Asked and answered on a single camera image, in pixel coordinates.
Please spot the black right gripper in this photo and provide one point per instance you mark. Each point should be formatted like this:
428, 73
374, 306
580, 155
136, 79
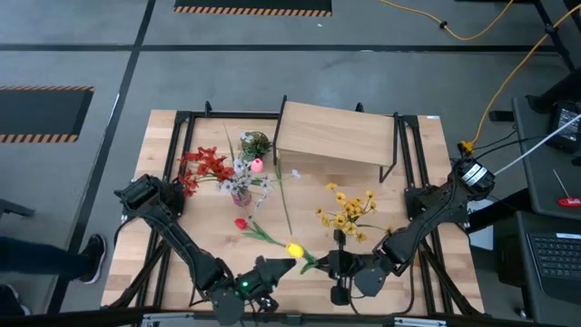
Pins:
347, 268

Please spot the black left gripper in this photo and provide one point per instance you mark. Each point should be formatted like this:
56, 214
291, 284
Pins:
254, 284

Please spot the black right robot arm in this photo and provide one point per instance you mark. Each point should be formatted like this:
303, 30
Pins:
431, 213

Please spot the green potted succulent plant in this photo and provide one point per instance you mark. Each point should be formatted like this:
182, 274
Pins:
258, 144

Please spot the black tripod stand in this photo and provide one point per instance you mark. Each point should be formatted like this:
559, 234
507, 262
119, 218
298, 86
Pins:
556, 95

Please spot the black keyboard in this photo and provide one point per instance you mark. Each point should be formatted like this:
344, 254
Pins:
556, 263

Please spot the black striped floor mat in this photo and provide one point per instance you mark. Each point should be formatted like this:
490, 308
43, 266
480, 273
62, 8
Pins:
254, 4
41, 113

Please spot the yellow artificial flower bunch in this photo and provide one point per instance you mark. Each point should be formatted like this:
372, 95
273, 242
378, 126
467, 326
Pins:
349, 211

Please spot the black side table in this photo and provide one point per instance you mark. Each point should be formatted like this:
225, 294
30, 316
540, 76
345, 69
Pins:
513, 272
540, 181

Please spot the grey chair base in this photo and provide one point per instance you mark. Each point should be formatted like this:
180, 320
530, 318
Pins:
13, 208

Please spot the black and silver crossbeam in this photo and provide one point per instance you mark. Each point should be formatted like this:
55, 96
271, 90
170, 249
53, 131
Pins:
290, 320

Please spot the wooden shelf with black legs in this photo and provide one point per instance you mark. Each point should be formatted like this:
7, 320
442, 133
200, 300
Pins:
336, 131

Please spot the red artificial flower bunch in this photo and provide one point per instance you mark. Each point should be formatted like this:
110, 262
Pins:
209, 165

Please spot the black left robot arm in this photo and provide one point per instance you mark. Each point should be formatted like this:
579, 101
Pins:
181, 240

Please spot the red artificial tulip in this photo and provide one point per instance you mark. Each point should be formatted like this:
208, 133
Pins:
240, 223

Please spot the pink artificial tulip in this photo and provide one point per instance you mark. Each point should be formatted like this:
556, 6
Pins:
257, 165

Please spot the white paper sheet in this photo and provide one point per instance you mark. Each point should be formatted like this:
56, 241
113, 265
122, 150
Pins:
483, 236

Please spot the yellow artificial tulip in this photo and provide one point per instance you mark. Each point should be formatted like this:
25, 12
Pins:
295, 250

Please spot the black tablet screen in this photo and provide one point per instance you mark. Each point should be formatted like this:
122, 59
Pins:
566, 125

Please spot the person's shoe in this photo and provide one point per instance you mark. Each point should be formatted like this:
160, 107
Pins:
13, 302
93, 256

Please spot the purple ribbed glass vase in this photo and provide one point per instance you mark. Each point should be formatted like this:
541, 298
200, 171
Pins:
242, 198

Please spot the person's leg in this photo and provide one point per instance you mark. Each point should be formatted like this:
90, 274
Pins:
41, 256

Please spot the white artificial flower bunch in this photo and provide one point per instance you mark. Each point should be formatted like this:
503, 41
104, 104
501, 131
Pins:
238, 168

